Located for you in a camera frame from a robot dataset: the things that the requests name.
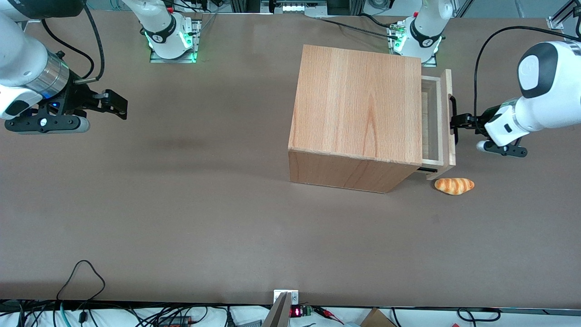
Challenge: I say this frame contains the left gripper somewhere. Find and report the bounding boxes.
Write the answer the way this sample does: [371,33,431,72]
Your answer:
[450,102,530,147]

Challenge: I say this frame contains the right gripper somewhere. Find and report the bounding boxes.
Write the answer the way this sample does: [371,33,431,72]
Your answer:
[0,84,128,120]

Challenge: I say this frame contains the wooden drawer with black handle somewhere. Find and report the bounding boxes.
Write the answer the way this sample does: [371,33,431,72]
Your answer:
[417,69,459,181]

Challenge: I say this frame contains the wooden drawer cabinet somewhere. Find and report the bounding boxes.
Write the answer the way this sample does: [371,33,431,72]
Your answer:
[288,44,423,194]

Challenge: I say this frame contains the toy croissant bread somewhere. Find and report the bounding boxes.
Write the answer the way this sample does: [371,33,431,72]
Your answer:
[434,177,475,196]

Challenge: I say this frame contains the white power strip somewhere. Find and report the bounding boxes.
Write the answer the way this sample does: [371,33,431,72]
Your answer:
[275,0,328,15]

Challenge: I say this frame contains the brown cardboard piece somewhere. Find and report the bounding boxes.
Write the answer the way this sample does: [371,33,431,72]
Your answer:
[360,307,397,327]

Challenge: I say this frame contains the black orange device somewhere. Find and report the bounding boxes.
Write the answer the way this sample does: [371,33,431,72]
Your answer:
[156,315,195,327]

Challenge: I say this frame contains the red and black clip leads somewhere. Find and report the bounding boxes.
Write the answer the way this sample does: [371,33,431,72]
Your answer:
[312,306,345,325]

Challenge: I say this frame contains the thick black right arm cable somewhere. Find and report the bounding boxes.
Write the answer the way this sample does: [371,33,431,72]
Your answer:
[74,4,106,85]

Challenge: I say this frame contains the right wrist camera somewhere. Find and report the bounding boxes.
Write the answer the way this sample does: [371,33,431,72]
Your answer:
[4,115,90,135]

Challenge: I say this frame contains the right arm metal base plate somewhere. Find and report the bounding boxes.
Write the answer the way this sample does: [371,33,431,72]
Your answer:
[149,18,202,64]

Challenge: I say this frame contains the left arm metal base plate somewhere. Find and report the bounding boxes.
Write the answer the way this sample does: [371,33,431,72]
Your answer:
[387,24,438,68]

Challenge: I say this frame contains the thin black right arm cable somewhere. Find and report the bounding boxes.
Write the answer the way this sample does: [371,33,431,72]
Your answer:
[42,19,96,79]

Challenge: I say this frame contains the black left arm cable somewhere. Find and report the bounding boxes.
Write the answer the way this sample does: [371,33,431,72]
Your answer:
[473,25,581,124]

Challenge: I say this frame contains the black cable across table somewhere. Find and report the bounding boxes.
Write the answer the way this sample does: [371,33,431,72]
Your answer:
[316,13,401,40]

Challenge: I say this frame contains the aluminium frame profile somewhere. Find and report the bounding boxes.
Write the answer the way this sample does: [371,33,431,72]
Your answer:
[547,0,581,30]

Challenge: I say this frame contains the black looped cable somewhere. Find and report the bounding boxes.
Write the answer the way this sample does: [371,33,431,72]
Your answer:
[55,259,106,304]

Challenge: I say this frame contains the black coiled cable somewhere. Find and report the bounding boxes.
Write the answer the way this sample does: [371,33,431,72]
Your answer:
[457,307,502,327]

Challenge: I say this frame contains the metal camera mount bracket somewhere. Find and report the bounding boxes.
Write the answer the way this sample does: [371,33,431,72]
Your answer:
[262,289,300,327]

